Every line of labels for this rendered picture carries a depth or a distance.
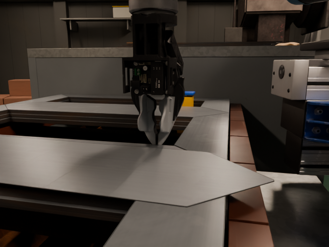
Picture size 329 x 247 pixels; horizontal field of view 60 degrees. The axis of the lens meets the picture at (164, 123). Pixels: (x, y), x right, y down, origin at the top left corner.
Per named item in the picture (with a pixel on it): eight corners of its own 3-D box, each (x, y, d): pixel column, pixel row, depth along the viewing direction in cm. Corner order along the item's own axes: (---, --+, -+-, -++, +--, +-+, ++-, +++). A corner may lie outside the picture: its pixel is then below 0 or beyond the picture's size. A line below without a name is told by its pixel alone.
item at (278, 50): (27, 57, 132) (27, 48, 131) (89, 59, 189) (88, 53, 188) (339, 56, 104) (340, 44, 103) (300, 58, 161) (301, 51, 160)
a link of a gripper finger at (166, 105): (150, 155, 45) (149, 97, 43) (158, 144, 51) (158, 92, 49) (169, 156, 44) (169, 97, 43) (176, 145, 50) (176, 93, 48)
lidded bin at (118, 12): (134, 20, 698) (134, 9, 692) (132, 17, 659) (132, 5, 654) (115, 20, 699) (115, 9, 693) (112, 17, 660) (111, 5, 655)
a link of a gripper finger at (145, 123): (131, 154, 46) (129, 96, 44) (142, 143, 51) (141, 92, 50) (150, 155, 45) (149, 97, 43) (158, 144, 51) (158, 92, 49)
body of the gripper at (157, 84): (121, 98, 42) (118, 12, 40) (139, 92, 51) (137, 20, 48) (171, 99, 41) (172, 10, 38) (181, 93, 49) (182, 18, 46)
